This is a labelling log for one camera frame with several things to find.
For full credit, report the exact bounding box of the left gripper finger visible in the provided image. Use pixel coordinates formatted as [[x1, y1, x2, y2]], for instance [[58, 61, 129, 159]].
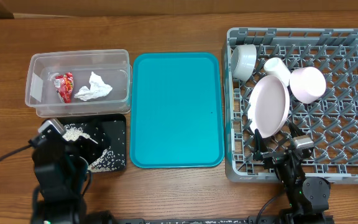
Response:
[[79, 136, 99, 144], [96, 121, 111, 149]]

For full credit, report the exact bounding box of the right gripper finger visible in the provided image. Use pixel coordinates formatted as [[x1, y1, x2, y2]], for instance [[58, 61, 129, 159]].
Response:
[[288, 122, 305, 139], [253, 129, 269, 161]]

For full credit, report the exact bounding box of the white rice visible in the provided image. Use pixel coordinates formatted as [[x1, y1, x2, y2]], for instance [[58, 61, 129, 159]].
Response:
[[63, 123, 126, 172]]

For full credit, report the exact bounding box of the white round plate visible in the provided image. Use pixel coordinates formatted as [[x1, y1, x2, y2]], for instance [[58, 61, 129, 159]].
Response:
[[247, 75, 290, 138]]

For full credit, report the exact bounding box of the white napkin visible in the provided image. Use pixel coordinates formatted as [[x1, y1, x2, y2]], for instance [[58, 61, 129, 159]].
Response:
[[74, 72, 112, 101]]

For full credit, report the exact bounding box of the pink bowl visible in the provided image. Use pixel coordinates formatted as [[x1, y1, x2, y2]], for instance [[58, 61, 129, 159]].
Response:
[[290, 67, 326, 104]]

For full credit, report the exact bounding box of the red snack wrapper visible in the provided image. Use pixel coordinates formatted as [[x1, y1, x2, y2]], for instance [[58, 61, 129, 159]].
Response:
[[53, 72, 74, 103]]

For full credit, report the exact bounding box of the white cup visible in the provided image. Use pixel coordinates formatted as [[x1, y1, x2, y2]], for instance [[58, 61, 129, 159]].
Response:
[[264, 57, 291, 86]]

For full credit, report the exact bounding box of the grey bowl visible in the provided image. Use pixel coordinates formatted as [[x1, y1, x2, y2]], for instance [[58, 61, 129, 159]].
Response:
[[231, 44, 257, 82]]

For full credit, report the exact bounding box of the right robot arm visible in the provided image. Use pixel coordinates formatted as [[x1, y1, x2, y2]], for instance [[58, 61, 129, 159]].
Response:
[[253, 123, 334, 223]]

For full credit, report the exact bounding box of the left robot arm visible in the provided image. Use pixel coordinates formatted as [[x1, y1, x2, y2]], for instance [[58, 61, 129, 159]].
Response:
[[29, 119, 117, 224]]

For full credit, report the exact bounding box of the grey dishwasher rack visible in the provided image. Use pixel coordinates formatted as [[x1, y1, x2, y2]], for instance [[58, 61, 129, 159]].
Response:
[[222, 27, 358, 184]]

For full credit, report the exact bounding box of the black tray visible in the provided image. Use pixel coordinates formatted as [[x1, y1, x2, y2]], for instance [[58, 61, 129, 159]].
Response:
[[56, 113, 127, 174]]

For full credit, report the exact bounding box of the clear plastic bin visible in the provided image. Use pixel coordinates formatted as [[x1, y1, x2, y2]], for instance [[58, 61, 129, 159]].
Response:
[[25, 49, 132, 118]]

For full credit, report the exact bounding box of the teal serving tray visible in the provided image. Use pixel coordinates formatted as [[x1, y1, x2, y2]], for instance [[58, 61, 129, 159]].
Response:
[[130, 52, 224, 169]]

